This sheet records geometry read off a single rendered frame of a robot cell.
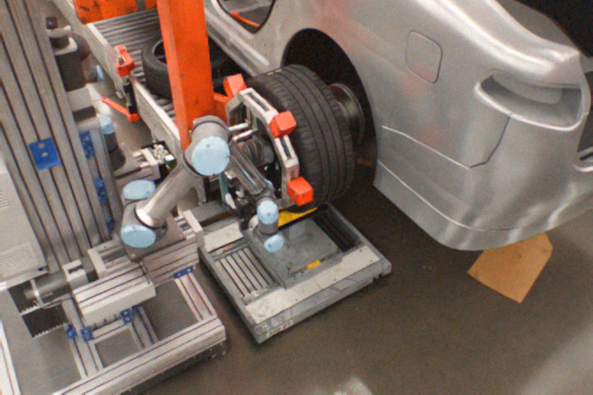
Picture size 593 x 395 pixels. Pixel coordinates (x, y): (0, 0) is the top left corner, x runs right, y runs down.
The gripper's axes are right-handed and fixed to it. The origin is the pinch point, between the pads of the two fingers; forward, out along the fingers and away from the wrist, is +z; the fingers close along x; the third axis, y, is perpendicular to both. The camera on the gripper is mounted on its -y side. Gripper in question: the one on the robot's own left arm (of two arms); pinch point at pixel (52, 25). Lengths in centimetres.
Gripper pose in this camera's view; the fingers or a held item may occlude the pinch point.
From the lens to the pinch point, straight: 295.7
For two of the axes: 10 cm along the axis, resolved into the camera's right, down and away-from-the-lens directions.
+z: -3.0, -6.2, 7.3
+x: 9.5, -0.9, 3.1
